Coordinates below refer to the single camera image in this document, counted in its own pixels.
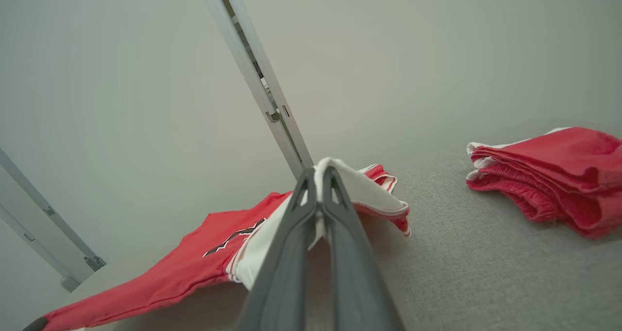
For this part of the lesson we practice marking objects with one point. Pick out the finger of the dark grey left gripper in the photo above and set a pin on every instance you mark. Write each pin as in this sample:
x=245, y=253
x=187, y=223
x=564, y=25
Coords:
x=35, y=324

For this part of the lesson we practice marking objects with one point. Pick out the grey partition post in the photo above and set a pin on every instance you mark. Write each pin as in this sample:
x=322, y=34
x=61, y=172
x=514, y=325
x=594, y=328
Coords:
x=289, y=136
x=48, y=238

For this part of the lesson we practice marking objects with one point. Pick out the red shorts with white trim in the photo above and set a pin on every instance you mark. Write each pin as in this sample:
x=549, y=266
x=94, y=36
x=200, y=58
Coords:
x=559, y=175

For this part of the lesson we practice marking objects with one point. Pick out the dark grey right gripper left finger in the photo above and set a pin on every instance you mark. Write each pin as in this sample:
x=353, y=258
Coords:
x=286, y=272

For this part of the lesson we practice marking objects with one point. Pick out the red jersey with white stripes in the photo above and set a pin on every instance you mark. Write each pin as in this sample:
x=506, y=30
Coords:
x=194, y=263

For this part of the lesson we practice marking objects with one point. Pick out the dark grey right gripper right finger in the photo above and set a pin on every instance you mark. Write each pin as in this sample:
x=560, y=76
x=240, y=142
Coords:
x=354, y=282

